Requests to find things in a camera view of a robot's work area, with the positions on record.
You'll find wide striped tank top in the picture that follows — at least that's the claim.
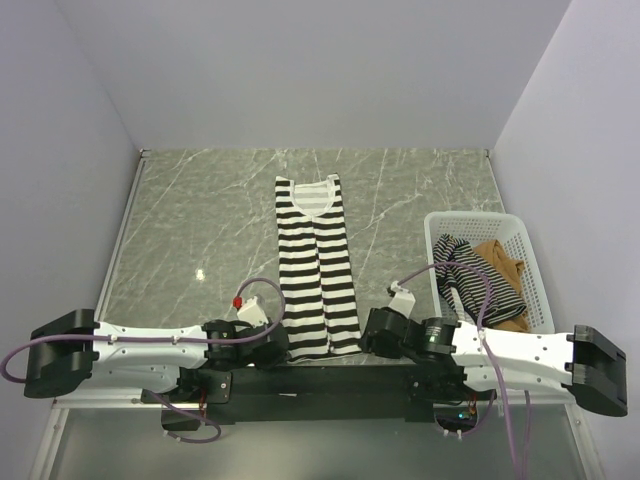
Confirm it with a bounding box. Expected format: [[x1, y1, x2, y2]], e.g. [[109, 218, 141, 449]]
[[275, 174, 361, 362]]

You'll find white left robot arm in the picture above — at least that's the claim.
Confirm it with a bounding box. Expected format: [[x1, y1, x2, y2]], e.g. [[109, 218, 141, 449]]
[[23, 309, 289, 402]]

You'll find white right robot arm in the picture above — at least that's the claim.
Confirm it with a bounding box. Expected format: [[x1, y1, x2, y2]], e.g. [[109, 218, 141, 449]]
[[361, 307, 628, 417]]

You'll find thin striped tank top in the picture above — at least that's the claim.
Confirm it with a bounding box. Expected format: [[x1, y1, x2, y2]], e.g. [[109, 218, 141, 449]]
[[433, 234, 527, 329]]

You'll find tan brown tank top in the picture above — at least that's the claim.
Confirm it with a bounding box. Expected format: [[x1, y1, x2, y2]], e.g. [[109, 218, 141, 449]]
[[473, 240, 530, 333]]

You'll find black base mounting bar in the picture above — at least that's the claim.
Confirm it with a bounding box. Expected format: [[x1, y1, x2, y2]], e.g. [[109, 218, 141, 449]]
[[162, 364, 491, 425]]

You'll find white plastic laundry basket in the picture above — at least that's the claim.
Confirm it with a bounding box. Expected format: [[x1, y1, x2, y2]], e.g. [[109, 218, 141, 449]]
[[424, 211, 556, 334]]

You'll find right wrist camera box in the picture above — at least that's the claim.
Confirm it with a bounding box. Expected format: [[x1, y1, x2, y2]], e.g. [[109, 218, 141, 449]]
[[388, 281, 416, 319]]

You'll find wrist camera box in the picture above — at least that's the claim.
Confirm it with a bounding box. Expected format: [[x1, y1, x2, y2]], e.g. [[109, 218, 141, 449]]
[[232, 295, 269, 327], [388, 281, 416, 319]]

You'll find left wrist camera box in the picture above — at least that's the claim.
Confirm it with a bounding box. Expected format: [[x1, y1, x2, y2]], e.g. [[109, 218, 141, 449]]
[[232, 295, 269, 327]]

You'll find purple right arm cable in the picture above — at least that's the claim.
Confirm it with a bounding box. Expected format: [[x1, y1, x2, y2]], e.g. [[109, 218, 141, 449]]
[[387, 263, 532, 480]]

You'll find aluminium frame rail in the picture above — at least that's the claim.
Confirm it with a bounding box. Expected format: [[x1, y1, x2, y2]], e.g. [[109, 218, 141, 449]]
[[53, 362, 584, 411]]

